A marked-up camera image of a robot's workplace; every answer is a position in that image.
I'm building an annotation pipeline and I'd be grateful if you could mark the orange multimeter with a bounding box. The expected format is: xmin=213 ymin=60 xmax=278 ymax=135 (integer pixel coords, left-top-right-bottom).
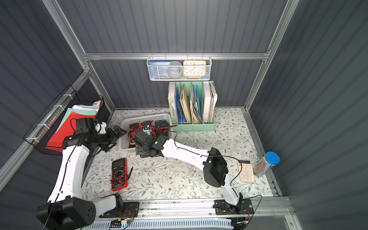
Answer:
xmin=127 ymin=123 xmax=141 ymax=148

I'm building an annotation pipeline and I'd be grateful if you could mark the white plastic basket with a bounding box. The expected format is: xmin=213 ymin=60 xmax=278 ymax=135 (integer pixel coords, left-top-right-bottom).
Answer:
xmin=119 ymin=113 xmax=172 ymax=150

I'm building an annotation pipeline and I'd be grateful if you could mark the green multimeter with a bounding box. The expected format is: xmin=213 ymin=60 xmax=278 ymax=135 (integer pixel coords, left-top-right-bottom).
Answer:
xmin=155 ymin=120 xmax=170 ymax=136

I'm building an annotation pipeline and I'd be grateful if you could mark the red multimeter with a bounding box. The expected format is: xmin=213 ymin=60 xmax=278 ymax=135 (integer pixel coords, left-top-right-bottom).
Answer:
xmin=110 ymin=158 xmax=133 ymax=192

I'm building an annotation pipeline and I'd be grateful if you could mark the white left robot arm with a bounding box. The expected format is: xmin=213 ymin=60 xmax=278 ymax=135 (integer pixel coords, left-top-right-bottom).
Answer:
xmin=36 ymin=118 xmax=127 ymax=230

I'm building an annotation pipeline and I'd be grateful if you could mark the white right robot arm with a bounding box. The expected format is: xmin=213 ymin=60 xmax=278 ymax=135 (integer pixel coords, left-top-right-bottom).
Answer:
xmin=132 ymin=130 xmax=243 ymax=214

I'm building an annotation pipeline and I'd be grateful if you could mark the blue box in basket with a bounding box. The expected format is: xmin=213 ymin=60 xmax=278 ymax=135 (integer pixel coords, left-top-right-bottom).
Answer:
xmin=147 ymin=60 xmax=171 ymax=81

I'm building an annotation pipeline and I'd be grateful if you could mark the red paper folder stack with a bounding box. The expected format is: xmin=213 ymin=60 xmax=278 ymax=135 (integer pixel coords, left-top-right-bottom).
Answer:
xmin=45 ymin=105 xmax=99 ymax=152

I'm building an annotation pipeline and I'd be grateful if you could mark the green file organizer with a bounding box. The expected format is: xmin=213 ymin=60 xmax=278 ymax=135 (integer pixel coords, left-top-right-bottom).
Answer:
xmin=168 ymin=81 xmax=218 ymax=132

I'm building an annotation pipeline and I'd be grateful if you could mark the grey tape roll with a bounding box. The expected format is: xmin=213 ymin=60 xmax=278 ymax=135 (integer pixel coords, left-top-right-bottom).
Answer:
xmin=167 ymin=61 xmax=183 ymax=79

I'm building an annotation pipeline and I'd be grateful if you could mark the yellow alarm clock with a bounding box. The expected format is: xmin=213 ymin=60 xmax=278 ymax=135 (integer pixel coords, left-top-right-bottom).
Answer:
xmin=183 ymin=60 xmax=207 ymax=78

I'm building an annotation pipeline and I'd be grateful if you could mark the pink calculator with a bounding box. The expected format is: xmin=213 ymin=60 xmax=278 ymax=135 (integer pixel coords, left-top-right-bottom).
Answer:
xmin=238 ymin=159 xmax=255 ymax=184

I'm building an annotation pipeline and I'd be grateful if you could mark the blue lid jar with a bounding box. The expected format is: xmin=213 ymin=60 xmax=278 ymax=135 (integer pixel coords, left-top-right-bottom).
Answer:
xmin=253 ymin=151 xmax=280 ymax=177

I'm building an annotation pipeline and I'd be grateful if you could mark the black wire wall basket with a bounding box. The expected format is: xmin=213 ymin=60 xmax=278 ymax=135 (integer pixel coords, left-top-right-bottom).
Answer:
xmin=23 ymin=85 xmax=107 ymax=156

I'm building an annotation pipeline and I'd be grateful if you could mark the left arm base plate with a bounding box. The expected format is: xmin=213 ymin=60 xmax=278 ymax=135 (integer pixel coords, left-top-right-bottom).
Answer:
xmin=99 ymin=193 xmax=140 ymax=219

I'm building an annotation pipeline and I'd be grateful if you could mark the white wire wall basket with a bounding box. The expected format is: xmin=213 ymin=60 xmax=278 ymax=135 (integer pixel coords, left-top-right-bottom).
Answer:
xmin=146 ymin=55 xmax=212 ymax=81

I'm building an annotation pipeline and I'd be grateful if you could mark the white perforated cable duct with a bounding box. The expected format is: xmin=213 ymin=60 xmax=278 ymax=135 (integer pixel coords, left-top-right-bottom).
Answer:
xmin=81 ymin=218 xmax=234 ymax=230

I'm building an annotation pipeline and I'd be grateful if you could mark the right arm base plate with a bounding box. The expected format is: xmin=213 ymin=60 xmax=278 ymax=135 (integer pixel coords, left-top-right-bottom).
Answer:
xmin=213 ymin=193 xmax=254 ymax=215

